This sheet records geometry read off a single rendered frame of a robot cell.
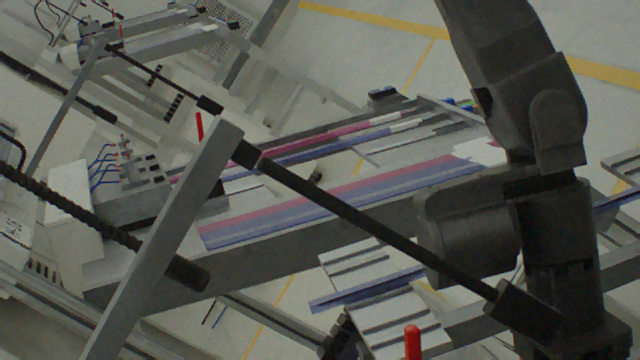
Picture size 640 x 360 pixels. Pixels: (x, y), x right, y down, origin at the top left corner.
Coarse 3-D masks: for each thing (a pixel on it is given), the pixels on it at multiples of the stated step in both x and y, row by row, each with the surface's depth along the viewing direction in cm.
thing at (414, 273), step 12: (624, 192) 129; (636, 192) 128; (600, 204) 128; (612, 204) 128; (420, 264) 127; (384, 276) 126; (396, 276) 125; (408, 276) 126; (420, 276) 126; (360, 288) 125; (372, 288) 125; (384, 288) 125; (312, 300) 125; (324, 300) 125; (336, 300) 125; (348, 300) 125; (312, 312) 125
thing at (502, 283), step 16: (496, 288) 66; (512, 288) 65; (496, 304) 65; (512, 304) 65; (528, 304) 65; (544, 304) 65; (512, 320) 65; (528, 320) 65; (544, 320) 66; (560, 320) 66; (528, 336) 66; (544, 336) 66
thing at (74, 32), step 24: (0, 0) 698; (24, 0) 684; (48, 24) 649; (72, 24) 696; (96, 24) 676; (144, 24) 651; (168, 24) 653; (120, 72) 722; (168, 72) 692; (192, 72) 670; (216, 72) 735; (240, 72) 663; (168, 96) 661; (216, 96) 666; (96, 144) 659; (144, 144) 663
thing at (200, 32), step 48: (0, 48) 506; (48, 48) 518; (144, 48) 513; (192, 48) 514; (240, 48) 514; (0, 96) 500; (48, 96) 504; (96, 96) 505; (336, 96) 527; (192, 144) 518; (288, 192) 535
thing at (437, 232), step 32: (544, 96) 78; (544, 128) 78; (576, 128) 78; (512, 160) 86; (544, 160) 79; (576, 160) 79; (448, 192) 80; (480, 192) 81; (416, 224) 84; (448, 224) 80; (480, 224) 80; (512, 224) 80; (448, 256) 79; (480, 256) 80; (512, 256) 80
